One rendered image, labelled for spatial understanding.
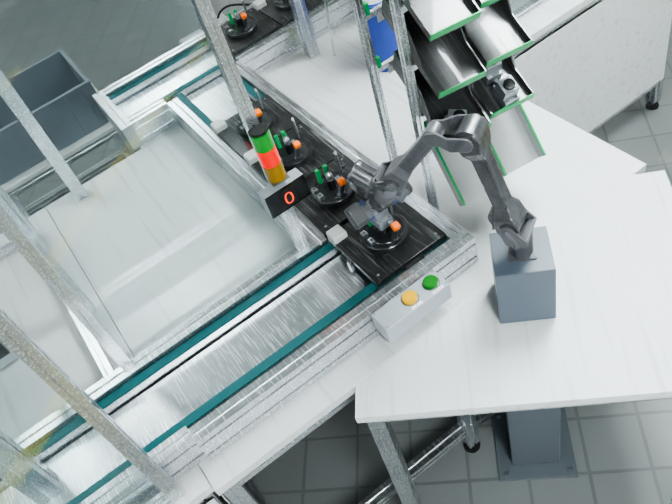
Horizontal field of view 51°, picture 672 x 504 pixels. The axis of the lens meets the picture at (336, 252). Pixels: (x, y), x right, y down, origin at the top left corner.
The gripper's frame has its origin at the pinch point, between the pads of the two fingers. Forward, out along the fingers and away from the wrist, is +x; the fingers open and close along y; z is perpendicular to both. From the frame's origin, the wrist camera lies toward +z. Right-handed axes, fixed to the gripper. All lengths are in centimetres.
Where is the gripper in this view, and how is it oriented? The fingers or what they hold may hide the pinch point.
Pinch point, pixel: (375, 205)
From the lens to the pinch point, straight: 187.6
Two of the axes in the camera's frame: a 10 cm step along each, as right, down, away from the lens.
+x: -1.5, 1.9, 9.7
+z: -5.8, -8.1, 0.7
